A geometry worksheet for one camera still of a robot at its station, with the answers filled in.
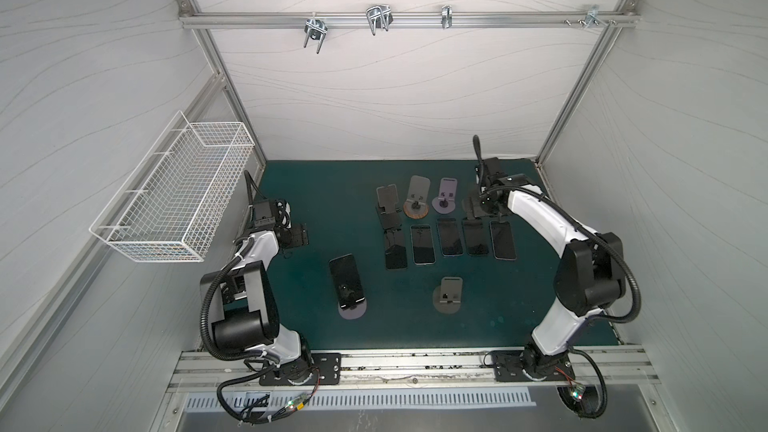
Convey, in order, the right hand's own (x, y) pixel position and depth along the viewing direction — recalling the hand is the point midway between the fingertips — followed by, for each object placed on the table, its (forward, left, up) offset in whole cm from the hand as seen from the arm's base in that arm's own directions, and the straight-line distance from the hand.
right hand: (489, 201), depth 91 cm
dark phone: (-13, +28, -12) cm, 33 cm away
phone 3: (-27, +41, -1) cm, 49 cm away
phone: (-9, +20, -12) cm, 25 cm away
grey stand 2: (-27, +14, -8) cm, 31 cm away
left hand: (-9, +60, -6) cm, 61 cm away
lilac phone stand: (+8, +11, -11) cm, 18 cm away
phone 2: (-6, +11, -13) cm, 18 cm away
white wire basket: (-20, +80, +19) cm, 85 cm away
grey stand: (-32, +39, -12) cm, 52 cm away
